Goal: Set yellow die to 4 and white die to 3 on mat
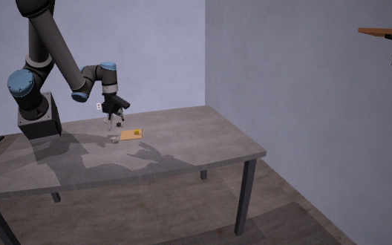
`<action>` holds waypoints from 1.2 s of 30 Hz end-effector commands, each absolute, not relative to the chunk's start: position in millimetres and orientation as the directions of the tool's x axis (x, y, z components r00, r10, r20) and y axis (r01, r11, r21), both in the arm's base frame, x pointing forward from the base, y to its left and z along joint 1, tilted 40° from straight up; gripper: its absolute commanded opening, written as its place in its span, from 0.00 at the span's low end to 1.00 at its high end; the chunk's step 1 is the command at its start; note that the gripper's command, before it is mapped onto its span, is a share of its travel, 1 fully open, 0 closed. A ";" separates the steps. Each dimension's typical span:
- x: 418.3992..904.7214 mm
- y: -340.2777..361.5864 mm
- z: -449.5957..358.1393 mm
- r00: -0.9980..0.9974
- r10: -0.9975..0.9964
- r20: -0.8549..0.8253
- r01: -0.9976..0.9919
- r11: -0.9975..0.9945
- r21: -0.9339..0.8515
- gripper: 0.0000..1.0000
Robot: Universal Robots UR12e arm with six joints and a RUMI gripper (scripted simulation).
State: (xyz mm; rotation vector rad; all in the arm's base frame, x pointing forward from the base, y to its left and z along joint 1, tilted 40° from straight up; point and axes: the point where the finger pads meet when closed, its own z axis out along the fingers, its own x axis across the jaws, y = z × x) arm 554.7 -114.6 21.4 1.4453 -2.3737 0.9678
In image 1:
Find tan square mat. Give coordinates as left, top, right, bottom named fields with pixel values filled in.
left=120, top=129, right=142, bottom=140

